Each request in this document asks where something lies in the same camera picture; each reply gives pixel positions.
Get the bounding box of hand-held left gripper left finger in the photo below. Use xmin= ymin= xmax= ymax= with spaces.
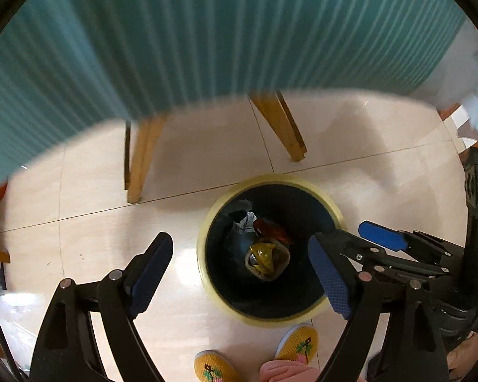
xmin=30 ymin=231 xmax=174 ymax=382

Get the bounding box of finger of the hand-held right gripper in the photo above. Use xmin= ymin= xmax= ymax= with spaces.
xmin=358 ymin=220 xmax=463 ymax=265
xmin=322 ymin=229 xmax=451 ymax=286

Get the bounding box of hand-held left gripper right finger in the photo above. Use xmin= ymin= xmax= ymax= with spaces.
xmin=308 ymin=233 xmax=450 ymax=382

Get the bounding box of yellow rimmed black trash bin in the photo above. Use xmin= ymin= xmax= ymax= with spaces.
xmin=197 ymin=174 xmax=345 ymax=329

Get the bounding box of person's right hand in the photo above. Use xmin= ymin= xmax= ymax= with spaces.
xmin=446 ymin=332 xmax=478 ymax=380

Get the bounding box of yellow knitted slipper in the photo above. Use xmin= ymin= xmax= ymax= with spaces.
xmin=194 ymin=350 xmax=240 ymax=382
xmin=275 ymin=323 xmax=319 ymax=364

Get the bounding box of yellow green wrapper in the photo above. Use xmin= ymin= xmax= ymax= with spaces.
xmin=245 ymin=242 xmax=291 ymax=281

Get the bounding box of red plastic wrapper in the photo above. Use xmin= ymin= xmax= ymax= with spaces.
xmin=254 ymin=218 xmax=294 ymax=246

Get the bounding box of person's pink trouser leg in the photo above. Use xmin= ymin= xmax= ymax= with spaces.
xmin=259 ymin=360 xmax=323 ymax=382

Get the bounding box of crumpled white paper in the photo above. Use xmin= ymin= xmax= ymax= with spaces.
xmin=233 ymin=212 xmax=258 ymax=235

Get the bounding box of wooden cabinet with white box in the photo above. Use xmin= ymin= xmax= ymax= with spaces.
xmin=438 ymin=103 xmax=476 ymax=148

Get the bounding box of wooden table leg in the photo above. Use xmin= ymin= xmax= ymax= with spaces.
xmin=249 ymin=91 xmax=307 ymax=163
xmin=123 ymin=113 xmax=168 ymax=203

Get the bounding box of clear plastic bag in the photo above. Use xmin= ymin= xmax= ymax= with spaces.
xmin=0 ymin=290 xmax=38 ymax=369

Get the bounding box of teal striped tablecloth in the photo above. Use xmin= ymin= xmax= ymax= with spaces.
xmin=0 ymin=0 xmax=478 ymax=195

